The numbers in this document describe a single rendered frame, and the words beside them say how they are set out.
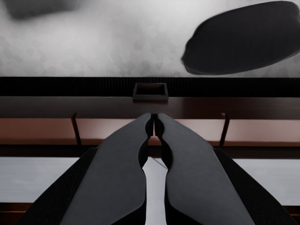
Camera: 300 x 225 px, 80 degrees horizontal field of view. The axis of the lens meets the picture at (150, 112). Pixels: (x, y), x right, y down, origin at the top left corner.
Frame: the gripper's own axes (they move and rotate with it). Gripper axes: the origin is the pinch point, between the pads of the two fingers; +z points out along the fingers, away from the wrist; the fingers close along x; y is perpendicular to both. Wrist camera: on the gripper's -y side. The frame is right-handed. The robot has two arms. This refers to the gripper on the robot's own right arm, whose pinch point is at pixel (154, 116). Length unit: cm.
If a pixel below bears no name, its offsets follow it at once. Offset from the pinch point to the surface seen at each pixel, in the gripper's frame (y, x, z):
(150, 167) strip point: 10.7, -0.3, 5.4
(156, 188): 14.6, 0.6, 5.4
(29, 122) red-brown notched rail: 5.3, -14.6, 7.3
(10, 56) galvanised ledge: 0.9, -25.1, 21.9
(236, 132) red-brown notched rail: 6.7, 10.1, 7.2
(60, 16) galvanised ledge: -5.2, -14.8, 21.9
